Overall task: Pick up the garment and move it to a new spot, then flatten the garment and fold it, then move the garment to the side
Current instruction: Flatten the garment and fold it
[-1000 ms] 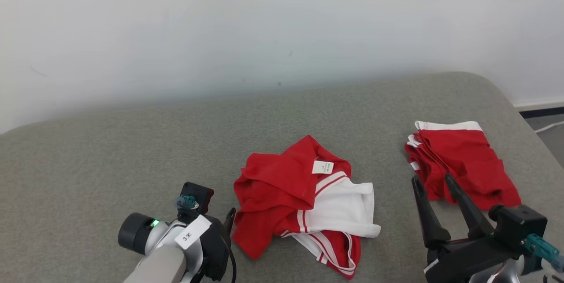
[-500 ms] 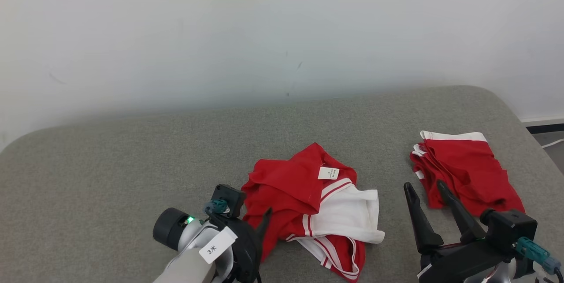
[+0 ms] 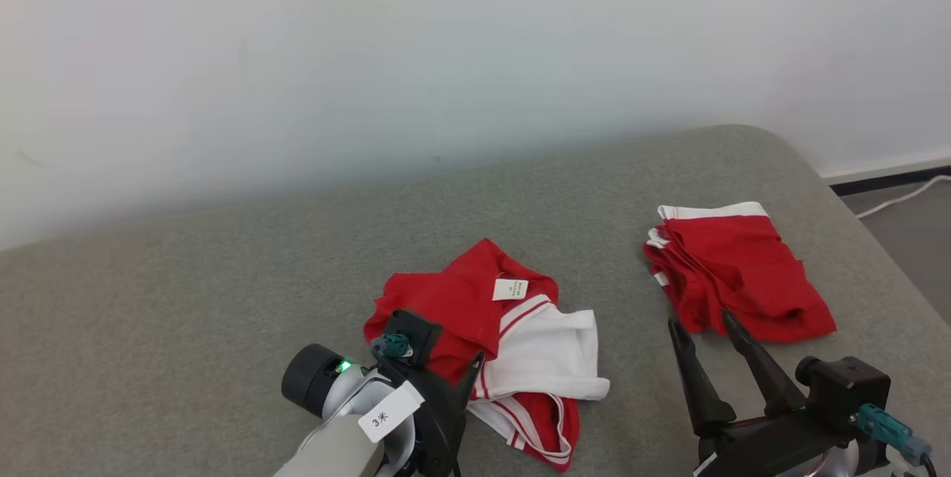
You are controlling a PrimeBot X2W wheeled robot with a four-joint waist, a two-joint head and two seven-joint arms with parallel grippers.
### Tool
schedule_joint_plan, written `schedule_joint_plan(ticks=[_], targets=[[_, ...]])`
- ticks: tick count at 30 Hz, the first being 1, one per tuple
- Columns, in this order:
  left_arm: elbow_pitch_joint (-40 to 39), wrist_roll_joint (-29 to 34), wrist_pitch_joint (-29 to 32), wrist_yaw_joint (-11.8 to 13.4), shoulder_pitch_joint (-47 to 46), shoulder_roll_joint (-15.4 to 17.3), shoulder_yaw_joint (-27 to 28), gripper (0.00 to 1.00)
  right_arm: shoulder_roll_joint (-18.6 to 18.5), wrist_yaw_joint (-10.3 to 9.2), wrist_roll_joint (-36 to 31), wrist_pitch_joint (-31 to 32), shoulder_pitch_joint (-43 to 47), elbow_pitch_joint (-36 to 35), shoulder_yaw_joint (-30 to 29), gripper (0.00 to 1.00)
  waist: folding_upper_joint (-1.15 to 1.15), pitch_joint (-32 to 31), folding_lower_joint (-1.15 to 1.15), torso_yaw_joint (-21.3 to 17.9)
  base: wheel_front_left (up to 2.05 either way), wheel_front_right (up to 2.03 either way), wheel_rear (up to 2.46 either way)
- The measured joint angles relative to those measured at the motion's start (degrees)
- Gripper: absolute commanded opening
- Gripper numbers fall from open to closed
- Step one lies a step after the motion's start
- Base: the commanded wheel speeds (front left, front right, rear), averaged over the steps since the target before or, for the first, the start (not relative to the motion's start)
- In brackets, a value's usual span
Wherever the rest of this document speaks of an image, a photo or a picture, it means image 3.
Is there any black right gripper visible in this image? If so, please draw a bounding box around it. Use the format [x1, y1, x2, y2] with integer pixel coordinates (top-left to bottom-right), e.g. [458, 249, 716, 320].
[667, 310, 889, 477]

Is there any white floor cable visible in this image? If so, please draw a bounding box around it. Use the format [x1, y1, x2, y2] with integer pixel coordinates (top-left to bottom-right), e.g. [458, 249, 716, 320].
[854, 175, 951, 219]

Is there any white wall baseboard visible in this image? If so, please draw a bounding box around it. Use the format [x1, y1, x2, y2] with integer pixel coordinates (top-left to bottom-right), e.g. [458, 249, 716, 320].
[817, 154, 951, 195]

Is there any red Bulls 23 jersey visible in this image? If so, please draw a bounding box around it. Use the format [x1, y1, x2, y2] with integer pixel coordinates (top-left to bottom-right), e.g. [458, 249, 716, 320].
[364, 239, 610, 472]

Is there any red shorts white trim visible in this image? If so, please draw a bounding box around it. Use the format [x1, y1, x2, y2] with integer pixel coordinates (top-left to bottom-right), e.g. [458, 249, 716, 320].
[643, 202, 837, 344]

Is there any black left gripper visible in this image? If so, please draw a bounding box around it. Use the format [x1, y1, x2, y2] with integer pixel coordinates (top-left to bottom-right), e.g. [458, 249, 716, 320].
[405, 352, 485, 477]

